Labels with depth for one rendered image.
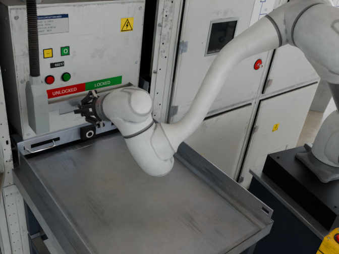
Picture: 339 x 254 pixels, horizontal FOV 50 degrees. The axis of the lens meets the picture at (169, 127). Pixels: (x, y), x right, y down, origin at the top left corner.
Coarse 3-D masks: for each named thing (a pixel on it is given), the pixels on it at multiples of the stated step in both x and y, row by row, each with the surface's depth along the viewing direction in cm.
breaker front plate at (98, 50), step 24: (24, 24) 110; (72, 24) 120; (96, 24) 126; (120, 24) 132; (24, 48) 114; (48, 48) 119; (72, 48) 124; (96, 48) 130; (120, 48) 137; (24, 72) 118; (48, 72) 123; (72, 72) 129; (96, 72) 135; (120, 72) 142; (24, 96) 122; (72, 96) 134; (24, 120) 126; (72, 120) 139
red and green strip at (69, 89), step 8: (104, 80) 139; (112, 80) 142; (120, 80) 144; (56, 88) 128; (64, 88) 130; (72, 88) 132; (80, 88) 134; (88, 88) 136; (96, 88) 139; (48, 96) 127; (56, 96) 129
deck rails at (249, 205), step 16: (192, 160) 141; (208, 160) 134; (32, 176) 119; (208, 176) 136; (224, 176) 128; (48, 192) 110; (224, 192) 129; (240, 192) 124; (48, 208) 113; (240, 208) 123; (256, 208) 120; (64, 224) 105; (256, 224) 118; (80, 240) 97
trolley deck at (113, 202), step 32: (64, 160) 134; (96, 160) 137; (128, 160) 139; (32, 192) 119; (64, 192) 120; (96, 192) 122; (128, 192) 124; (160, 192) 126; (192, 192) 128; (96, 224) 110; (128, 224) 112; (160, 224) 113; (192, 224) 115; (224, 224) 117
